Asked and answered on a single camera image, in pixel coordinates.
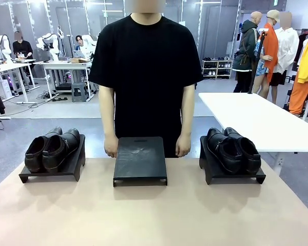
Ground person's left hand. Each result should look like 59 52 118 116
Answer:
175 134 191 158

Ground person's right hand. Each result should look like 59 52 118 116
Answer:
104 135 119 158

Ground black leather shoe with buckle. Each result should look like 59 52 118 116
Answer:
42 128 81 173
206 127 243 175

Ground plain black leather shoe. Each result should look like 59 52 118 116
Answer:
24 126 64 174
224 127 262 175

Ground person's right forearm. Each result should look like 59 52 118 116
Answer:
98 85 117 139

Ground person's left forearm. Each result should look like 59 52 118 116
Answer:
178 84 195 138

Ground black shoe stand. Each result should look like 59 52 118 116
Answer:
112 136 168 188
18 134 86 184
199 135 267 186

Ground person in black t-shirt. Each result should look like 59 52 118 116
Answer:
88 14 204 158

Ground seated person in white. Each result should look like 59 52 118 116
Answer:
75 34 95 58

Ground seated person in black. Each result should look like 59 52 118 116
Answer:
12 32 34 85

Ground grey plastic step stool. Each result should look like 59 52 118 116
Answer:
71 83 88 103

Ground large white table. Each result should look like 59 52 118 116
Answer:
198 92 308 177

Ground white shoe rack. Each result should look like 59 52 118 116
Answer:
201 59 233 80

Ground flat cardboard box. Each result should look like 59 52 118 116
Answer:
69 57 91 64

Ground white desk with cardboard box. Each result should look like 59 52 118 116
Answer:
32 59 96 100

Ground black tripod pole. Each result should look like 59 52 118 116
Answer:
247 29 270 94

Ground mannequin in dark jacket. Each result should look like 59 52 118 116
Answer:
232 11 263 93

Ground orange hanging trousers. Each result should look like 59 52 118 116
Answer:
288 81 308 115

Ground white desk with grey legs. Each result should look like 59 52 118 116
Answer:
0 59 41 104

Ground mannequin in orange top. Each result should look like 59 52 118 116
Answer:
251 9 280 103

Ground mannequin in white shirt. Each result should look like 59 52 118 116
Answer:
268 11 300 105

